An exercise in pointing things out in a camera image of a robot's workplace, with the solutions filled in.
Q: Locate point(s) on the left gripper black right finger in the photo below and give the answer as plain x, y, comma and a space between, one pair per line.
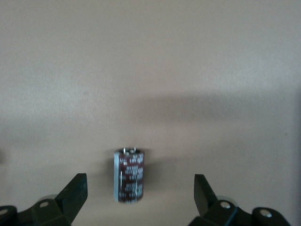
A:
204, 200

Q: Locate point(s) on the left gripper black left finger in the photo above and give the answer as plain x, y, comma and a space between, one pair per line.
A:
70, 200

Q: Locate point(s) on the short dark electrolytic capacitor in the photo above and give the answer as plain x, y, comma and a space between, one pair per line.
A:
129, 176

